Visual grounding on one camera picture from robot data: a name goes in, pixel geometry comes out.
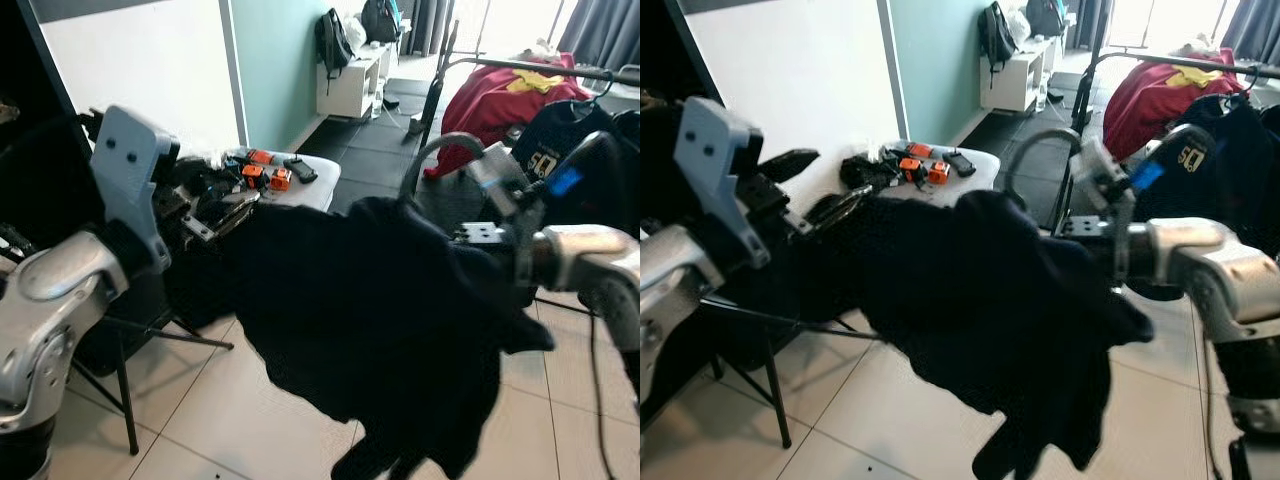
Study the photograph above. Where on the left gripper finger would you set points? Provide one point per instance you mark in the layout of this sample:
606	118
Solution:
235	210
840	205
798	163

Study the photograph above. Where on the grey metal hanger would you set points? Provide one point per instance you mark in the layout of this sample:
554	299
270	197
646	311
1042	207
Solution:
440	137
1045	132

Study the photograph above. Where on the plain navy t-shirt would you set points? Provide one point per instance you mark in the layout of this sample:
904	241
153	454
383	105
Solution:
380	320
1000	310

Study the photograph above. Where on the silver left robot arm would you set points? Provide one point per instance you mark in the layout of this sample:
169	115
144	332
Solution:
680	290
60	300

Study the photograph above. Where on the orange and black clamp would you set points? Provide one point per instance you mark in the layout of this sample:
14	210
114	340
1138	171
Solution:
939	173
910	171
251	178
260	157
918	151
281	180

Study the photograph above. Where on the black bag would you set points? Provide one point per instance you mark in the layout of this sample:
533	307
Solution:
215	172
868	170

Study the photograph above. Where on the black handheld device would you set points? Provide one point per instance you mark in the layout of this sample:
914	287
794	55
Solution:
300	170
962	163

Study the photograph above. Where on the grey ottoman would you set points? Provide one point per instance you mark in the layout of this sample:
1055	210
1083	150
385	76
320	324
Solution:
315	195
975	180

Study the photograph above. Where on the white board panel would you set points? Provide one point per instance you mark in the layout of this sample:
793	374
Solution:
800	70
150	60

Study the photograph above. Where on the black foam floor matting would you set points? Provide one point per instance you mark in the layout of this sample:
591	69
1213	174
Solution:
360	150
1010	135

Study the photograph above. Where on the red flag with yellow star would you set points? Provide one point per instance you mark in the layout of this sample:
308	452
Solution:
490	110
1150	100

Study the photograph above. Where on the navy t-shirt with yellow logo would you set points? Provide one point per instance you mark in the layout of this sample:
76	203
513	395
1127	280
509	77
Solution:
1240	150
560	130

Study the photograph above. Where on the clear water bottle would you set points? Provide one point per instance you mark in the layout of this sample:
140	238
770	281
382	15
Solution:
1043	96
378	102

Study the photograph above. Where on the white shelf unit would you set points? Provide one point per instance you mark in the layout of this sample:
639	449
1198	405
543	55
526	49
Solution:
1015	88
350	95

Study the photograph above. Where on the black metal clothes rack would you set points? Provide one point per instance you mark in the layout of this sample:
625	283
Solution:
1180	62
540	68

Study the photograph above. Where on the black backpack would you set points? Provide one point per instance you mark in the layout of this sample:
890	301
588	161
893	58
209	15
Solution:
998	38
333	45

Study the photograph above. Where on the grey curtain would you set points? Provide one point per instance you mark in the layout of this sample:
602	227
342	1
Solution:
430	22
1255	28
605	30
1095	20

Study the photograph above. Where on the white pillow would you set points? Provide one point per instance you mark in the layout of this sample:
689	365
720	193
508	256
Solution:
1022	28
355	35

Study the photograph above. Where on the dark backpack with blue trim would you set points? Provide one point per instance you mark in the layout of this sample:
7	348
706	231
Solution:
1045	18
380	22

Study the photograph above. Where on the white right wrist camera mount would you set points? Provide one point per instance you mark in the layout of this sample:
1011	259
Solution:
1105	175
500	180

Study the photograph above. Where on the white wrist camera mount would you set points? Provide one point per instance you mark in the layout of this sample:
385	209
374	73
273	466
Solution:
130	170
500	180
710	160
1105	175

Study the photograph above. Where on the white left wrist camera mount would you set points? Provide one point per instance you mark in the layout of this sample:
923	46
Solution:
710	160
130	170

